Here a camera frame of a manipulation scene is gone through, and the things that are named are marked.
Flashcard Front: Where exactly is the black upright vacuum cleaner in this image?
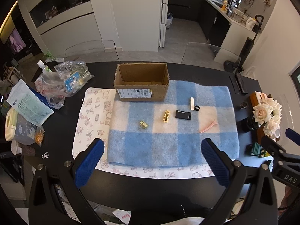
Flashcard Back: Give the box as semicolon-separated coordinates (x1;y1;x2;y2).
224;15;264;72

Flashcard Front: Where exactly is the white printed paper sheet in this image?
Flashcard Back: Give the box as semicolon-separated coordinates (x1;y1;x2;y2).
112;208;132;224

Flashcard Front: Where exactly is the blue pouch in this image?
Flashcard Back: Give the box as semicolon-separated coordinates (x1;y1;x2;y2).
35;88;51;109

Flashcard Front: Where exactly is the black card case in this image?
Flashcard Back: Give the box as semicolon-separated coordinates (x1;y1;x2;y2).
175;110;192;120

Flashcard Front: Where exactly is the white electric kettle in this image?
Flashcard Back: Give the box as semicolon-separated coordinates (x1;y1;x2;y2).
245;17;257;31

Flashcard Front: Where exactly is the pink hair clip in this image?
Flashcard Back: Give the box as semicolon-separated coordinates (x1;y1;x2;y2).
199;119;216;134

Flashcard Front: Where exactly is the blue white checkered towel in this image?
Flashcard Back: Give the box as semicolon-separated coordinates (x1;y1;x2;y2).
106;80;240;168

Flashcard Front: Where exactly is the grey cloud print bag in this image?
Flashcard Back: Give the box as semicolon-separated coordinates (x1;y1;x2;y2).
14;115;38;146

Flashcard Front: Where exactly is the plastic water bottle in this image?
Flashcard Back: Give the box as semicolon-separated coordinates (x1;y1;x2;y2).
37;60;52;74

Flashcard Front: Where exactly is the dark green packet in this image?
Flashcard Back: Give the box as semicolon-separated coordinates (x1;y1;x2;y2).
70;66;91;77

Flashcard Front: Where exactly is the yellow white lunch box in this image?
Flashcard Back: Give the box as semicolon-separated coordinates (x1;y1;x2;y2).
5;110;18;142

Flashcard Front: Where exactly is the black desktop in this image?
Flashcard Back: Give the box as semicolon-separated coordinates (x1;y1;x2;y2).
25;61;285;218

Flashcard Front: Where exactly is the white green paper bag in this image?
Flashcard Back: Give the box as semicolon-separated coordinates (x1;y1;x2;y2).
7;79;54;125

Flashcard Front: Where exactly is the green toy bench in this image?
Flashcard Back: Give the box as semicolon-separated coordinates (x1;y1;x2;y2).
246;143;270;158

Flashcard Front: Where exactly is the blue snack packet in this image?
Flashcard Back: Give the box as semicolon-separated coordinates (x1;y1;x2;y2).
64;72;81;92

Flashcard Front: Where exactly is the white refrigerator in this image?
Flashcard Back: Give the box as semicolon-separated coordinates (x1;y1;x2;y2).
159;0;170;49

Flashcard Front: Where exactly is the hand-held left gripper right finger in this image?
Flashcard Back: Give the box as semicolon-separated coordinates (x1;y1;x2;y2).
201;138;280;225

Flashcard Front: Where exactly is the television screen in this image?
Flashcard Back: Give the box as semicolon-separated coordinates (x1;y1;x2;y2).
6;28;27;56

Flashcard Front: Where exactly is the orange snack bag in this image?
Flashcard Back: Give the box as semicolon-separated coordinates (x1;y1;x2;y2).
34;128;45;147

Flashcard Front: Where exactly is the cream rose bouquet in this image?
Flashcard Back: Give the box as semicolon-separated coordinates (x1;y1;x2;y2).
252;98;283;137

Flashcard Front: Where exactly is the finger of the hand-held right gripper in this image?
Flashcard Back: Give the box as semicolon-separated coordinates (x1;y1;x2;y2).
261;135;286;161
285;128;300;146

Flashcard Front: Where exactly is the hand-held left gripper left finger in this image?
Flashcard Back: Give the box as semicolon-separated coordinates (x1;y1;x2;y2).
28;138;111;225

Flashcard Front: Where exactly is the clear plastic bag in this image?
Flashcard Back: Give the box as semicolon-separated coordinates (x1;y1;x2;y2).
54;61;95;97

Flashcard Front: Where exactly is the brown cardboard box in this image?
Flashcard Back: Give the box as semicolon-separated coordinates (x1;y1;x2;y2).
114;62;170;102

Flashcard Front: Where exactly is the clear acrylic chair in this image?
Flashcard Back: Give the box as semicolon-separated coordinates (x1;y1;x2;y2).
65;40;119;63
184;42;242;74

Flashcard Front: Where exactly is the wooden rack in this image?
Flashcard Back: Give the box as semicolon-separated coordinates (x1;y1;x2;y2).
3;62;24;85

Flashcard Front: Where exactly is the white printed mat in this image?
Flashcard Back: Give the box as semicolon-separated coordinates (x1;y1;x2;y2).
72;87;215;179

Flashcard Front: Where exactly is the red print plastic bag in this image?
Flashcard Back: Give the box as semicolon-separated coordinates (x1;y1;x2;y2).
34;71;65;110

